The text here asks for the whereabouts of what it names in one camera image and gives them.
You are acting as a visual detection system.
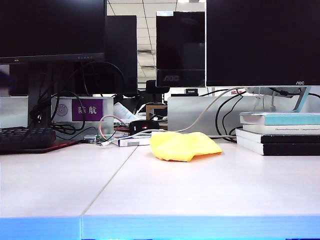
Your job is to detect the white spine book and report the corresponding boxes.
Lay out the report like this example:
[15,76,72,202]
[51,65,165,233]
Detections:
[241,124,320,136]

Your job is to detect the white and blue box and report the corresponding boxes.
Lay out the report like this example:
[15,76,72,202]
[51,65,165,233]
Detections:
[117,136,154,148]

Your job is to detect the plain black monitor back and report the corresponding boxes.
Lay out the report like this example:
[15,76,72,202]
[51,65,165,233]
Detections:
[104,14,139,96]

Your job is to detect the teal spine book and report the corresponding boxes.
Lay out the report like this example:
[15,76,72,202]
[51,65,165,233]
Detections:
[239,111,320,126]

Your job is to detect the pinkish looped cable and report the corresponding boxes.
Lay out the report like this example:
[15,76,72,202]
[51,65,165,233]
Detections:
[99,114,126,141]

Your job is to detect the yellow microfiber rag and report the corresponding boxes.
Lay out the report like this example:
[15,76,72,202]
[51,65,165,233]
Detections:
[149,131,223,163]

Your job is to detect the green circuit board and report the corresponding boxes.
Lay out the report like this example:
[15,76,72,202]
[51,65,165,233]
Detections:
[96,134,114,144]

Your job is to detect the wooden frame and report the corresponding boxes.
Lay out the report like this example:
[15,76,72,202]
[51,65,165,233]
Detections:
[146,104,168,120]

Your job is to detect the grey desk partition panel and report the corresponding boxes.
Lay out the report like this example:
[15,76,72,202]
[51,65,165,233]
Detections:
[167,96,256,137]

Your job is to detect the acrylic sign purple label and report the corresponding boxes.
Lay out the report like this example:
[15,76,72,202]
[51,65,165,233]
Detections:
[51,96,115,124]

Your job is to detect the black aoc monitor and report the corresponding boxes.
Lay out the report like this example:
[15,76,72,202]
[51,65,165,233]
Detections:
[155,10,206,88]
[205,0,320,88]

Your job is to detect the grey cable with ferrite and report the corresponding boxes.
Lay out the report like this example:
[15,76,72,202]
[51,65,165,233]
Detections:
[207,134,237,141]

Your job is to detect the silver monitor stand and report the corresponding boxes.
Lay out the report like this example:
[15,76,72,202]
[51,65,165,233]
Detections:
[246,86,313,113]

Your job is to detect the white printed package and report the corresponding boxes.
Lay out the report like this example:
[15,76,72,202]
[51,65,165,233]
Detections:
[113,101,138,121]

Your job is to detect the black arched cable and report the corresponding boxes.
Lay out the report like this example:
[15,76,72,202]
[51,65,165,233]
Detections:
[82,61,126,98]

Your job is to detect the black office chair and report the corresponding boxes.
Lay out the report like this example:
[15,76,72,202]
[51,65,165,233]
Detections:
[145,79,171,103]

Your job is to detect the thin black cable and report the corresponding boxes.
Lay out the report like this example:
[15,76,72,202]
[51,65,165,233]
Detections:
[222,94,245,143]
[215,91,247,141]

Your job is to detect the long beige cable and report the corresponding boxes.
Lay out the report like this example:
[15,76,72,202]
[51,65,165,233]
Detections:
[98,87,242,148]

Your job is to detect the black device red light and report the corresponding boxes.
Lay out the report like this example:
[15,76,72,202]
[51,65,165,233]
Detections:
[129,119,161,133]

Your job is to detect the black monitor gold logo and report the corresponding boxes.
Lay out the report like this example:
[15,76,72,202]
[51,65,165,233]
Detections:
[0,0,108,65]

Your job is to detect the black stand cable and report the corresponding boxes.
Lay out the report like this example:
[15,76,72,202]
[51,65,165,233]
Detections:
[268,87,320,99]

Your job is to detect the frosted desk partition panel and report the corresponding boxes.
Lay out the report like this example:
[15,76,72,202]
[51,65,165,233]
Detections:
[0,96,30,129]

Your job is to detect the black keyboard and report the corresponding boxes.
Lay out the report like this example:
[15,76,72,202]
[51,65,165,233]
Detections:
[0,126,57,151]

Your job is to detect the black desk mat red edge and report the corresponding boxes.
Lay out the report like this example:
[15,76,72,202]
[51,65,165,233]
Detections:
[0,139,81,155]

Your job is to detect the right black AOC monitor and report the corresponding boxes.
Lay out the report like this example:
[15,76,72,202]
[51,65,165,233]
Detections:
[205,0,320,88]

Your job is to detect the black looped cable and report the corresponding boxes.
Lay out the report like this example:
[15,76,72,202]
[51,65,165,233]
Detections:
[51,91,87,132]

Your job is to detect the black book white pages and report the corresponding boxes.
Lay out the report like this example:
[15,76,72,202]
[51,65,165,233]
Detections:
[235,128,320,145]
[236,136,320,156]

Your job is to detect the dark grey monitor stand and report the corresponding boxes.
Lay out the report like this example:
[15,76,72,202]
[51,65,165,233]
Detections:
[27,62,55,131]

